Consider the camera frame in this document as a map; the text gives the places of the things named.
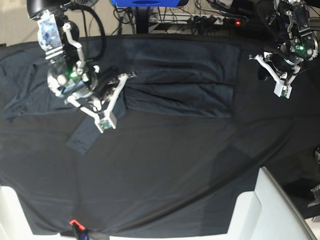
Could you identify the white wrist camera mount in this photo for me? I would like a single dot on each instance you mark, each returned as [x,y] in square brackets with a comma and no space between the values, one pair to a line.
[283,82]
[102,114]

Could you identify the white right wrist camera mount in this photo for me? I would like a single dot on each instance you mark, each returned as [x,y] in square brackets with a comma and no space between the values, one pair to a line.
[102,114]

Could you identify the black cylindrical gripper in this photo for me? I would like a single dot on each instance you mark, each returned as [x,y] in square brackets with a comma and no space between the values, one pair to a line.
[280,65]

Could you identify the blue plastic bin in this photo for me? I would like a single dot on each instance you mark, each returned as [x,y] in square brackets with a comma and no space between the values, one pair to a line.
[149,3]

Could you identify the white foam block left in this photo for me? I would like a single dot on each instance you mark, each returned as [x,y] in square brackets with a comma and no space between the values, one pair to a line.
[13,222]

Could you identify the white power strip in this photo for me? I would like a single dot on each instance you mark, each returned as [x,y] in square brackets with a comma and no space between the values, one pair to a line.
[184,18]

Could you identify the grey metal bracket right edge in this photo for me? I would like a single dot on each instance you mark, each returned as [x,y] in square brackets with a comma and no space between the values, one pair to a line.
[316,194]

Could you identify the dark grey long-sleeve T-shirt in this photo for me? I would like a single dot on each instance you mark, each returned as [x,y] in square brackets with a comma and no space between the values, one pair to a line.
[180,101]

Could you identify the blue clamp at bottom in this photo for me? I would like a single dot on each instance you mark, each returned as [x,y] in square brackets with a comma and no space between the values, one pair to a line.
[79,231]

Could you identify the black table leg post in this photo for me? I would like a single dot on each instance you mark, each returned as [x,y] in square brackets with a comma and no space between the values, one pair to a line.
[142,16]

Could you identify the grey right-side gripper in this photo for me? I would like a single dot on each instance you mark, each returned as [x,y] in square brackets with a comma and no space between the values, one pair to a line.
[101,84]

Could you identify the black table cloth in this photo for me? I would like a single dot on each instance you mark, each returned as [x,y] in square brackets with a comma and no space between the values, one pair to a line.
[184,194]

